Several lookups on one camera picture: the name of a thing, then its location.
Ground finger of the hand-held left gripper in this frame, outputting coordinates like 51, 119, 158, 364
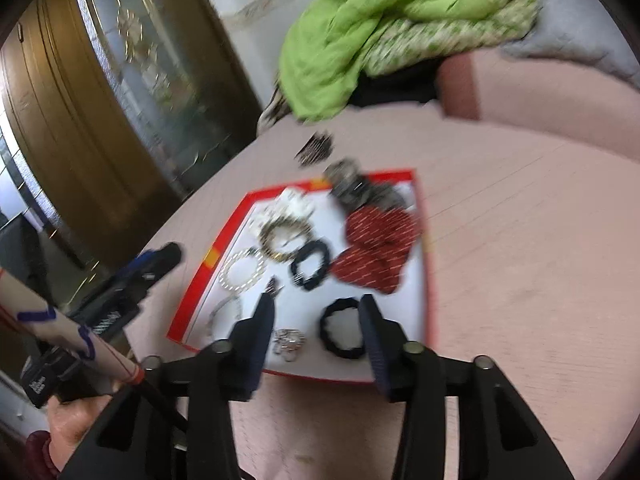
125, 241, 183, 293

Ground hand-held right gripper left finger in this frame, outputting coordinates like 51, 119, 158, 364
62, 292, 277, 480

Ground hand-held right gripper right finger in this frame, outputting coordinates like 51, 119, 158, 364
360, 294, 573, 480

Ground silver jewelry piece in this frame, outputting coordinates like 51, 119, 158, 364
272, 328, 307, 361

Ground black beaded bracelet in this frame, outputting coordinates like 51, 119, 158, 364
319, 297, 373, 360
290, 240, 332, 292

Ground thin silver bangle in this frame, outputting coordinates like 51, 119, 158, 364
207, 294, 243, 341

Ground red rimmed white tray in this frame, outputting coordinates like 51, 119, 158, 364
166, 169, 438, 386

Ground white pearl bracelet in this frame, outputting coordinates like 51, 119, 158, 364
218, 247, 267, 293

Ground red patterned scrunchie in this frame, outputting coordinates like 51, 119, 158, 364
330, 208, 423, 295

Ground gold braided hair tie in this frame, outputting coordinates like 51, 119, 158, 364
257, 215, 316, 263

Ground white scrunchie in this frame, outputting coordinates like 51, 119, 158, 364
265, 187, 316, 221

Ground grey patterned scrunchie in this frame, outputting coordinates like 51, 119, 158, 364
322, 158, 411, 211

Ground person's left forearm red sleeve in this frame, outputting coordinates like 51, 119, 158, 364
22, 430, 66, 480

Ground person's left hand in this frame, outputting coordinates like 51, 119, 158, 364
46, 385, 123, 468

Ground white stick with blue marks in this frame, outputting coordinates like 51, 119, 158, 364
0, 269, 190, 433

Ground wooden door with stained glass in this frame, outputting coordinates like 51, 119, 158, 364
0, 0, 263, 271

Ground leopard print cloth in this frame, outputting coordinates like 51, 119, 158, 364
256, 85, 296, 136

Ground pile of black hairpins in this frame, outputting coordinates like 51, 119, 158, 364
295, 130, 336, 167

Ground black cloth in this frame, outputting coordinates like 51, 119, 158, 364
345, 57, 443, 108

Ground green blanket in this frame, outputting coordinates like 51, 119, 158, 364
277, 0, 501, 123

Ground pink pillow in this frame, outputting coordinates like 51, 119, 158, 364
435, 50, 640, 161

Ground green white patterned quilt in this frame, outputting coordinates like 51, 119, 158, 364
367, 0, 543, 71

